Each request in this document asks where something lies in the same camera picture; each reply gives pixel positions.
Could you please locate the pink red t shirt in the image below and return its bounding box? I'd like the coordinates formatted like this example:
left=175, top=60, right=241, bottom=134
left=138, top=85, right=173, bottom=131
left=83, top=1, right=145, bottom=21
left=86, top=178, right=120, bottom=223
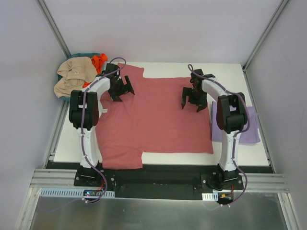
left=95, top=65, right=213, bottom=170

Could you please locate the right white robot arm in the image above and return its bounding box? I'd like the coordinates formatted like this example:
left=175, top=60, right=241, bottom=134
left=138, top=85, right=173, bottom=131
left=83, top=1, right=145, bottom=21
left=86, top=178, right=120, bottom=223
left=181, top=64, right=250, bottom=189

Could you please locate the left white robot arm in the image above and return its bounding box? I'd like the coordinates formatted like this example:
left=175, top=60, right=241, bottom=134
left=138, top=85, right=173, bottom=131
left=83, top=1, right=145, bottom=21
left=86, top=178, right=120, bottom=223
left=69, top=61, right=135, bottom=170

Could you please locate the orange t shirt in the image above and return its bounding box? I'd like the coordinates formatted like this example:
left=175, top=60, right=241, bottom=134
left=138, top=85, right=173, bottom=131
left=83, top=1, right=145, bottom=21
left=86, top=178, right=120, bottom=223
left=81, top=53, right=108, bottom=88

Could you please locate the beige t shirt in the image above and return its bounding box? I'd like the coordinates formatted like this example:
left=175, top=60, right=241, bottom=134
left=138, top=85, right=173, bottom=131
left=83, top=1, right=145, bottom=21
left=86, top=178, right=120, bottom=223
left=54, top=57, right=97, bottom=98

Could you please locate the teal plastic basket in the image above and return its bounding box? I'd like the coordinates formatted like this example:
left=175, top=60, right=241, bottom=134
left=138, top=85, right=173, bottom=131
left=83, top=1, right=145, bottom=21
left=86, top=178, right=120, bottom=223
left=57, top=52, right=99, bottom=101

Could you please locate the folded purple t shirt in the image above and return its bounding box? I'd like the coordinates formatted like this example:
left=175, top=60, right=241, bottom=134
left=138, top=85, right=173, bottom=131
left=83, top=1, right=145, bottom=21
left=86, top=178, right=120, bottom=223
left=211, top=101, right=260, bottom=144

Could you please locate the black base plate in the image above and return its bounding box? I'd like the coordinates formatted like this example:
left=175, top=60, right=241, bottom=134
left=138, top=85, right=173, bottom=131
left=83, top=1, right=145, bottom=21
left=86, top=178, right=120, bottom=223
left=74, top=164, right=244, bottom=200

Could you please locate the right white cable duct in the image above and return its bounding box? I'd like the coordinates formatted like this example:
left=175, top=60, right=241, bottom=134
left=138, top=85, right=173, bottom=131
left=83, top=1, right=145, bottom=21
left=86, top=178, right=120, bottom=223
left=201, top=192, right=219, bottom=202

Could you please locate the white cable duct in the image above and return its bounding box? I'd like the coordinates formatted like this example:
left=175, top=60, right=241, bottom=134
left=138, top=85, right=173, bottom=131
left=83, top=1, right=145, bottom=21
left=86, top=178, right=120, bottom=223
left=201, top=192, right=219, bottom=202
left=40, top=188, right=115, bottom=199

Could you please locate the left aluminium frame post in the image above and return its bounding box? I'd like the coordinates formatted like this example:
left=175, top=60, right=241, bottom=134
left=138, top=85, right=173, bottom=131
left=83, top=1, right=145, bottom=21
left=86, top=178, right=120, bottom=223
left=36, top=0, right=71, bottom=58

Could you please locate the aluminium frame post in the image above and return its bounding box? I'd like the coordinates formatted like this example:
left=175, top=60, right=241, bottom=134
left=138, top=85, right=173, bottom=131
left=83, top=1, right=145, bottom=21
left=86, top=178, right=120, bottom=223
left=36, top=0, right=71, bottom=58
left=242, top=0, right=291, bottom=73

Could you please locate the aluminium front rail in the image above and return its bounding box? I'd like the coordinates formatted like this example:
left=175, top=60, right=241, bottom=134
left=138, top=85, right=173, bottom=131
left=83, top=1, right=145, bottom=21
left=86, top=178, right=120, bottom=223
left=30, top=169, right=290, bottom=193

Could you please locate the left white cable duct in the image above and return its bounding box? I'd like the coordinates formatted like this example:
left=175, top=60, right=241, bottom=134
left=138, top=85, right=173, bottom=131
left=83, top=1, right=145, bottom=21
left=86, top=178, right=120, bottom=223
left=40, top=188, right=115, bottom=199

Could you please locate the right aluminium frame post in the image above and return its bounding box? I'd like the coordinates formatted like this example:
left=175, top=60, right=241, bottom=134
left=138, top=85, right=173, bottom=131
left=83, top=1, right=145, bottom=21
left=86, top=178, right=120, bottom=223
left=242, top=0, right=291, bottom=73

